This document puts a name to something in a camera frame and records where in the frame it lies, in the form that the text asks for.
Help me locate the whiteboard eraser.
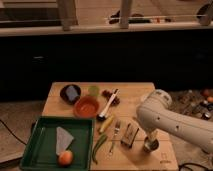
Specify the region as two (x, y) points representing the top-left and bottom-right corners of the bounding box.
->
(121, 123), (139, 148)

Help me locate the red bowl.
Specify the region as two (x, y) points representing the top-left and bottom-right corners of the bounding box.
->
(73, 96), (99, 118)

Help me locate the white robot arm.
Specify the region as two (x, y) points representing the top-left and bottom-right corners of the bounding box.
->
(136, 89), (213, 153)

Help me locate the blue-grey sponge in bowl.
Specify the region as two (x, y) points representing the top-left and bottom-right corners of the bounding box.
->
(65, 86), (78, 101)

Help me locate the dark bowl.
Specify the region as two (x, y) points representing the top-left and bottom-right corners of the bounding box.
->
(60, 84), (81, 105)

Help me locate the dark metal cup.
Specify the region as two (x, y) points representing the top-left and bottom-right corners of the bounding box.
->
(143, 138), (159, 153)

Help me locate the metal fork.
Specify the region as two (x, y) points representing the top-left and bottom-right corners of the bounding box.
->
(109, 121), (121, 156)

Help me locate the yellow banana toy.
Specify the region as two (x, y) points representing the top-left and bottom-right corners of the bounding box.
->
(99, 115), (114, 134)

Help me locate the dark red dried item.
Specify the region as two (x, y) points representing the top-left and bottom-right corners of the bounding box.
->
(102, 90), (120, 107)

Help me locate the small green cup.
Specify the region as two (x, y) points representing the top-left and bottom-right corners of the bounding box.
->
(88, 85), (99, 97)

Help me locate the grey cloth in tray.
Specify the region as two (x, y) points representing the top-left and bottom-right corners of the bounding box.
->
(56, 127), (74, 155)

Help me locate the orange fruit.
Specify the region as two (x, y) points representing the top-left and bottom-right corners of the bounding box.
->
(58, 150), (73, 166)

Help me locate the green plastic tray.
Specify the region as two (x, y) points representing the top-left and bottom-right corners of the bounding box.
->
(20, 116), (94, 171)

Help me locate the black cable right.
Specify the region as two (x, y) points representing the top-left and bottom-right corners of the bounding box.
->
(178, 162), (213, 171)

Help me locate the black cable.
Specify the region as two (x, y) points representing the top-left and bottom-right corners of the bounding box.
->
(178, 162), (213, 171)
(0, 118), (28, 146)

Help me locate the white handled brush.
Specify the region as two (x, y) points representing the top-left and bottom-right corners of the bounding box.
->
(97, 89), (118, 121)

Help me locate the black cable left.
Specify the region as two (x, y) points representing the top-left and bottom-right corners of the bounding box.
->
(0, 118), (28, 146)

